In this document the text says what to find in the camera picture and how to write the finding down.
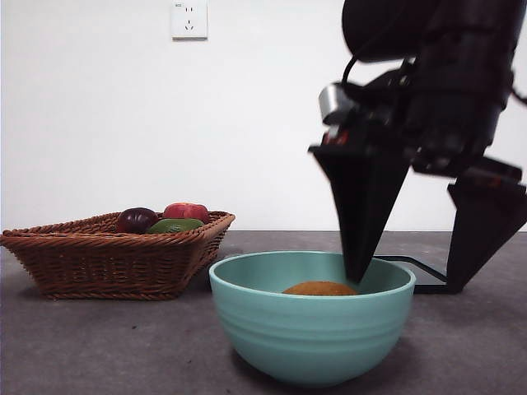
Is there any dark purple fruit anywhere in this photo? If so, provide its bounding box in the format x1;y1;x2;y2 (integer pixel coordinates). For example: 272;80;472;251
114;207;160;235

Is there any teal ribbed bowl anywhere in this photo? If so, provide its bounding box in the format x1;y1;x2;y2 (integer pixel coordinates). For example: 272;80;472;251
208;251;416;388

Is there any white wall socket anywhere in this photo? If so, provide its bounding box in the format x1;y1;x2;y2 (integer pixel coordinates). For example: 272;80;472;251
171;2;208;41

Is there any brown kiwi fruit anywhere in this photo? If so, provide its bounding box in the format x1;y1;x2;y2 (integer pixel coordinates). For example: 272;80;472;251
282;281;359;296

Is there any black rectangular tray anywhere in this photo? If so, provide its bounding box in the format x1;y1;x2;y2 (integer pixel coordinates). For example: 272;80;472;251
204;253;464;295

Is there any right wrist grey camera box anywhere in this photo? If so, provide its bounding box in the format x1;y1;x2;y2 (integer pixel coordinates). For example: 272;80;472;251
319;83;359;124

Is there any brown wicker basket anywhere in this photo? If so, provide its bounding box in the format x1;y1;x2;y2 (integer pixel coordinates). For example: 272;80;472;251
0;210;236;301

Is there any green fruit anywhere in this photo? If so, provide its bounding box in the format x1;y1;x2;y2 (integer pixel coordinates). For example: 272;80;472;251
146;217;206;235

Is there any red fruit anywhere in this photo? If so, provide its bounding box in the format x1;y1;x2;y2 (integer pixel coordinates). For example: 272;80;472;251
162;202;210;225

